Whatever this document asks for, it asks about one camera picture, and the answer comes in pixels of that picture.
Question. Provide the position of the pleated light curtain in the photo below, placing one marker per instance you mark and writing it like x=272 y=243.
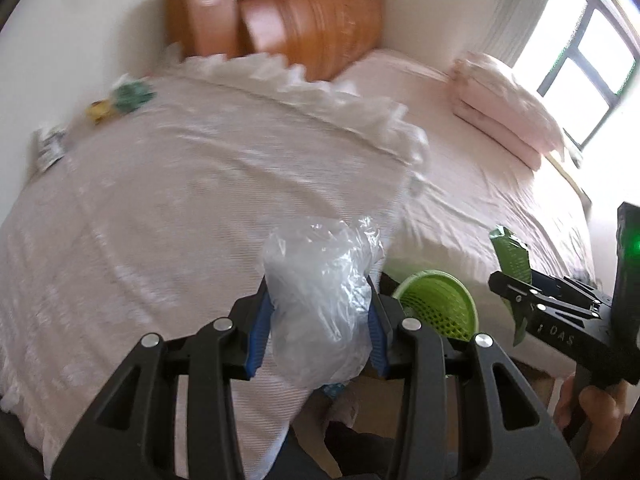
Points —
x=530 y=5

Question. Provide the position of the yellow snack wrapper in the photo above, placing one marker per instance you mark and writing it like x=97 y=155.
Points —
x=102 y=111

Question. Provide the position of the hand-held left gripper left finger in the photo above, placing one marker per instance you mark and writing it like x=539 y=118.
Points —
x=257 y=332

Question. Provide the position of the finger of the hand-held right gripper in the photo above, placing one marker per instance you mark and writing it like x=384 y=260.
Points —
x=520 y=295
x=570 y=287

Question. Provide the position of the green plastic wrapper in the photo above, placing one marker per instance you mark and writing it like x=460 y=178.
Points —
x=512 y=255

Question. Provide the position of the pink folded pillows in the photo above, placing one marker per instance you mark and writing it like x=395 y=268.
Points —
x=505 y=105

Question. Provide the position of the green mesh basket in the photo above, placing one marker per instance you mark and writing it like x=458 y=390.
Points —
x=440 y=302

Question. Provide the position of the carved wooden headboard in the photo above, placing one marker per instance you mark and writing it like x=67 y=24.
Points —
x=320 y=20

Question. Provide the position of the dark framed window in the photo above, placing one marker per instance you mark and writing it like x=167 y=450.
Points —
x=585 y=65

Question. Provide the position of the clear plastic bag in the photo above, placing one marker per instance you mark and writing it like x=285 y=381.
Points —
x=320 y=305

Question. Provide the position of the teal crumpled wrapper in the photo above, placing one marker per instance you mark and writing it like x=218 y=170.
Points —
x=131 y=96

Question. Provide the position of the wooden bedside panel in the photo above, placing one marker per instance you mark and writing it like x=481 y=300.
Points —
x=205 y=15

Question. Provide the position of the bed with pink sheet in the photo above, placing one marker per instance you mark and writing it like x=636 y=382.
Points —
x=475 y=185

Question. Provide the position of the white paper scrap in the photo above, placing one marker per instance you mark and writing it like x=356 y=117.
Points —
x=122 y=80

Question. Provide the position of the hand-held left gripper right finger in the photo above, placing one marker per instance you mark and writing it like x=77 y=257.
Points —
x=376 y=332

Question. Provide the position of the person's right hand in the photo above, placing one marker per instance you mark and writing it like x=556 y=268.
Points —
x=600 y=405

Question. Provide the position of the crumpled silver paper ball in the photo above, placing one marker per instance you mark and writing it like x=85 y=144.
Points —
x=50 y=147

